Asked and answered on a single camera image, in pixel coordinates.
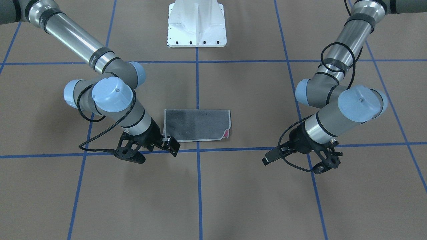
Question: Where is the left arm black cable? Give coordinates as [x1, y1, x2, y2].
[278, 0, 364, 173]

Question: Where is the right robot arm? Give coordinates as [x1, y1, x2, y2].
[1, 0, 180, 164]

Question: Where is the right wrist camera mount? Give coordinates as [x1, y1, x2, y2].
[113, 132, 145, 164]

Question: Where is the pink and grey towel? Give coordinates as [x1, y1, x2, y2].
[163, 109, 231, 142]

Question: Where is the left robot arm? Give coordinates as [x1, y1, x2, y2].
[262, 0, 426, 174]

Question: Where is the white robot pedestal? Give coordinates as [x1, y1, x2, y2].
[167, 0, 227, 48]

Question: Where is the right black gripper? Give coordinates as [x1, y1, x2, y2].
[132, 119, 180, 157]

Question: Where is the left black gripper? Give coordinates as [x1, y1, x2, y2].
[262, 123, 329, 166]

